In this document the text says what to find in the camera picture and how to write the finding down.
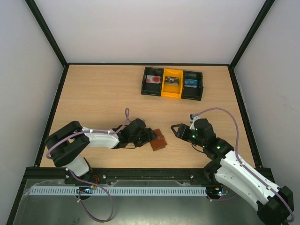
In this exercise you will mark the blue card in bin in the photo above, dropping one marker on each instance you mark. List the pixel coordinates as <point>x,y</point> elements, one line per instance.
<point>193,83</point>

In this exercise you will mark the red white card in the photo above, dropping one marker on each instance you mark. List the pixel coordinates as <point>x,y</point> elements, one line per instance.
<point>153,79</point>

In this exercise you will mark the left black bin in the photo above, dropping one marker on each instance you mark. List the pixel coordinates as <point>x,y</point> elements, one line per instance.
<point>151,88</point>

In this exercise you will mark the yellow middle bin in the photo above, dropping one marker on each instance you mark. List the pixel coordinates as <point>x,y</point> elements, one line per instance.
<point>172,91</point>

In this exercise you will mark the right controller board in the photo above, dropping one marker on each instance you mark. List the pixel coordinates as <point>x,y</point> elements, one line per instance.
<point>217,192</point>

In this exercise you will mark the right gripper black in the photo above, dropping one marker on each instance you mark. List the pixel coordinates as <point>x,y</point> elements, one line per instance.
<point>183,131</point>

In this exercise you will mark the black cage frame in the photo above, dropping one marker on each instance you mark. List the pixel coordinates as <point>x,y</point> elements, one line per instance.
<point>231,66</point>

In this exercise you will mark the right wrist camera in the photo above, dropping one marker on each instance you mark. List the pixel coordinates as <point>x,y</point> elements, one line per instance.
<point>193,118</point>

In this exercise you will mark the right black bin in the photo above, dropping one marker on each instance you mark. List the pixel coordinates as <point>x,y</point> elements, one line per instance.
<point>193,93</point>

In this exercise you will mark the controller board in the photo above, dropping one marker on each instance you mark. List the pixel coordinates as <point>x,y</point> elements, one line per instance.
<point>86,190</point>
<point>217,192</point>

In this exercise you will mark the brown leather card holder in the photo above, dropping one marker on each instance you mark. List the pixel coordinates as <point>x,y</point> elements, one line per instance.
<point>159,141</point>

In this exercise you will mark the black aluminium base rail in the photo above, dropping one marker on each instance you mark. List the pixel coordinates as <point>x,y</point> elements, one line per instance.
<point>109,175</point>

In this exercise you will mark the left controller board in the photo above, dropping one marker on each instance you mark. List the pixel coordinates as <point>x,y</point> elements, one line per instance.
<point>86,190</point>

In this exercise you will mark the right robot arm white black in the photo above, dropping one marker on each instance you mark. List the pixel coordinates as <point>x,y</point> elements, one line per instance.
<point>272,203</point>

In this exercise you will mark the dark black card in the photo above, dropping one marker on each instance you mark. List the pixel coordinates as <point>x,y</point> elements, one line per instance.
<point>172,80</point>

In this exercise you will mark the light blue slotted cable duct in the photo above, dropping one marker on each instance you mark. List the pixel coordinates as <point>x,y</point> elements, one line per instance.
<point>122,191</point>

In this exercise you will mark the black bin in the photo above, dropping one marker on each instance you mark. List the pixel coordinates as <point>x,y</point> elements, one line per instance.
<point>151,88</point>
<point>193,93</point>

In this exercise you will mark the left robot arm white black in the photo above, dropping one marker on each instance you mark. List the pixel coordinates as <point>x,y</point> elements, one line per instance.
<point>65,145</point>

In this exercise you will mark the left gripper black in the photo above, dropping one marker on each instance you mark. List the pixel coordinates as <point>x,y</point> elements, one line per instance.
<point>148,137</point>

